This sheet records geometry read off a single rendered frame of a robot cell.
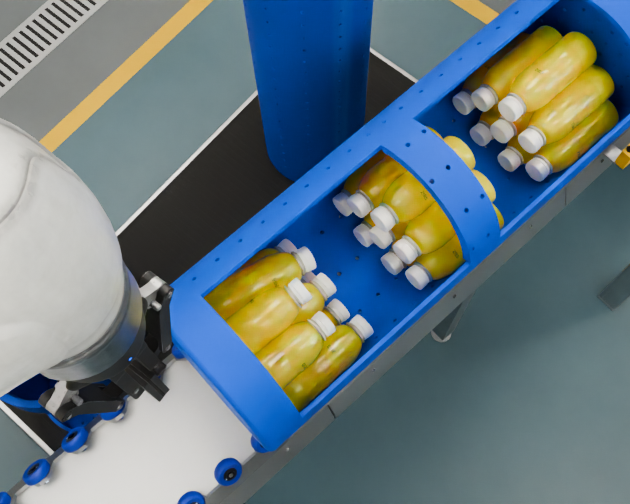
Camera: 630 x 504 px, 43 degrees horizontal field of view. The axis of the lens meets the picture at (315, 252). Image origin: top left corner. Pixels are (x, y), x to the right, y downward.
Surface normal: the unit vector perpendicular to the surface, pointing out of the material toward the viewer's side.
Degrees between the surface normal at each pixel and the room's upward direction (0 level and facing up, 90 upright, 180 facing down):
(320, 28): 90
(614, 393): 0
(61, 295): 86
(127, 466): 0
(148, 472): 0
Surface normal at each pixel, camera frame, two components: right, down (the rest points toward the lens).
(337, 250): 0.25, -0.04
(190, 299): -0.33, -0.64
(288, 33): -0.26, 0.91
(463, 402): -0.02, -0.35
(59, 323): 0.64, 0.72
